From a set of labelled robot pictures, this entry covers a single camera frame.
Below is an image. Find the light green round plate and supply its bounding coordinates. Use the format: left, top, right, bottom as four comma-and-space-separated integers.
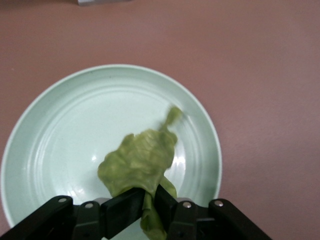
0, 64, 223, 240

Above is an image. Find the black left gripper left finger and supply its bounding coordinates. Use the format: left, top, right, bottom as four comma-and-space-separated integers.
0, 187, 146, 240

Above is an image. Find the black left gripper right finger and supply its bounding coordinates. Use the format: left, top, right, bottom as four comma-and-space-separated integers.
154, 183, 274, 240

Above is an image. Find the green lettuce leaf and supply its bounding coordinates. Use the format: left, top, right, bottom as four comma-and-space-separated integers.
97, 106, 183, 240

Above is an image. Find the metal table edge bracket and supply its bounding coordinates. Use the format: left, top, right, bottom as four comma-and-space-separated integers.
77, 0, 136, 7

